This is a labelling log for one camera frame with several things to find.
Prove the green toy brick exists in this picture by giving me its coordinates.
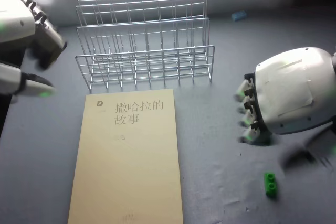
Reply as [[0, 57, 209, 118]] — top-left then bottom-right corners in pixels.
[[264, 172, 278, 198]]

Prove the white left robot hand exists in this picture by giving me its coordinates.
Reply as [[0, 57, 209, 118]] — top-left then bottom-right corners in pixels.
[[0, 0, 68, 104]]

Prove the beige paperback book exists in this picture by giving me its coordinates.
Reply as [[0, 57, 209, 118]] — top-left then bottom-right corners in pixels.
[[67, 89, 184, 224]]

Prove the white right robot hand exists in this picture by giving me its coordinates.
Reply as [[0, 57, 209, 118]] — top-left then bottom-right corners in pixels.
[[234, 47, 336, 172]]

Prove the blue toy brick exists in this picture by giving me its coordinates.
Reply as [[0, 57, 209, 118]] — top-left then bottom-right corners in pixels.
[[230, 10, 248, 22]]

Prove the grey table cloth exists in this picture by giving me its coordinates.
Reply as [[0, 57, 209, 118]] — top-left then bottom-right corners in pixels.
[[0, 11, 336, 224]]

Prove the silver wire file rack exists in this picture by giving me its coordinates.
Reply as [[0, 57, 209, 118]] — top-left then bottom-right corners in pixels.
[[73, 0, 216, 92]]

